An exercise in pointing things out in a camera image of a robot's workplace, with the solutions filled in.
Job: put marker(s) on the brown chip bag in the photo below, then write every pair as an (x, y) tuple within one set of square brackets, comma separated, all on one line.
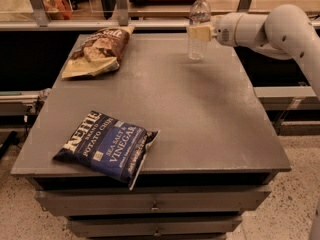
[(100, 53)]

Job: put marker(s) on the orange bag behind glass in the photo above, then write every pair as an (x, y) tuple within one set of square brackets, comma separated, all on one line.
[(58, 9)]

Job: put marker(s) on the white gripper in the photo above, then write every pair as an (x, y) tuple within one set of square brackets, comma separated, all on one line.
[(224, 29)]

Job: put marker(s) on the clear plastic water bottle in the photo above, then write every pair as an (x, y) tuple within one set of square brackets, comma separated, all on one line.
[(200, 12)]

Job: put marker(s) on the grey drawer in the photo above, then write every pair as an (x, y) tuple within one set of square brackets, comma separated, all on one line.
[(87, 202), (154, 226)]

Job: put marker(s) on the middle metal frame post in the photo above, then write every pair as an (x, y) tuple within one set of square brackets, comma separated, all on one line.
[(122, 12)]

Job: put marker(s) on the upper grey drawer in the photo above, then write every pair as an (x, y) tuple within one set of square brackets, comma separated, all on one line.
[(87, 202)]

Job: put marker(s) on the blue Kettle chip bag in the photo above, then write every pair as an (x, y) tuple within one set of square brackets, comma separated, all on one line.
[(109, 146)]

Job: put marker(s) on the grey drawer cabinet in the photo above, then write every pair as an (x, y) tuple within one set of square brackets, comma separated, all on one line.
[(212, 155)]

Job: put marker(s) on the lower grey drawer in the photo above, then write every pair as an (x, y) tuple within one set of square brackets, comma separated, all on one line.
[(154, 226)]

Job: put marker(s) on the left metal frame post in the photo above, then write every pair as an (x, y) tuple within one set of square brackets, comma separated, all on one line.
[(39, 12)]

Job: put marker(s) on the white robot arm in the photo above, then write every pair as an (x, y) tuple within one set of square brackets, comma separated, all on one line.
[(292, 211)]

